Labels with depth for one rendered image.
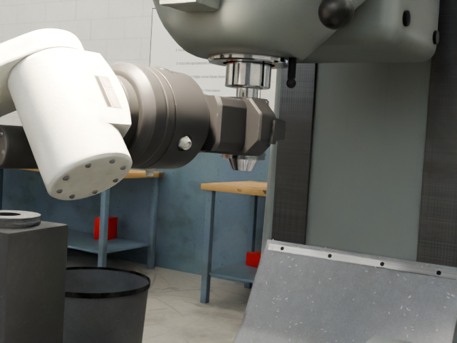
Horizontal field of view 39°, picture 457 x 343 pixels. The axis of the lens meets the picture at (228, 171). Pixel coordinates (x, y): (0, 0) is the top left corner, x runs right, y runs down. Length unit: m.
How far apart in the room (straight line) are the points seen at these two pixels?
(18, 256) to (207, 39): 0.42
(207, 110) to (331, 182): 0.50
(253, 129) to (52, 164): 0.21
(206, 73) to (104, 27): 1.29
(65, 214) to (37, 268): 5.91
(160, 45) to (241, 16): 5.52
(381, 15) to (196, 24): 0.22
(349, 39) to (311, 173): 0.35
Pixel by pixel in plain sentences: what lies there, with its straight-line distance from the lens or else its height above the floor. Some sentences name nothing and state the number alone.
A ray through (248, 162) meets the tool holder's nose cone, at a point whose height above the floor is 1.20.
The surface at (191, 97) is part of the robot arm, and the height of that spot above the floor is 1.26.
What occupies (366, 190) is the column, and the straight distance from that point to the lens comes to 1.02.
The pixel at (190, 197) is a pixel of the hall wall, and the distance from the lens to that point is 5.83.
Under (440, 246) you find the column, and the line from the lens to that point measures 0.99.
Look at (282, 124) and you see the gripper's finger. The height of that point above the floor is 1.24.
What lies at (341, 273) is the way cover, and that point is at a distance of 1.03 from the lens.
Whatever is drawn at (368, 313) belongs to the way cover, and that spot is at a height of 0.98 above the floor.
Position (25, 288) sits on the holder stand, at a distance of 0.92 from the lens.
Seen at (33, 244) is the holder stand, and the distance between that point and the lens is 0.92.
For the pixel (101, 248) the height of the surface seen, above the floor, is 0.26.
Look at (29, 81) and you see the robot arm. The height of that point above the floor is 1.26.
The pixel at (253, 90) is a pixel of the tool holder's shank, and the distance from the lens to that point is 0.67.
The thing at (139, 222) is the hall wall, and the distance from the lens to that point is 6.19.
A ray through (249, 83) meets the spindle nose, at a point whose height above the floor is 1.28.
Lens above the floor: 1.23
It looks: 3 degrees down
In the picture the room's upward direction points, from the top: 3 degrees clockwise
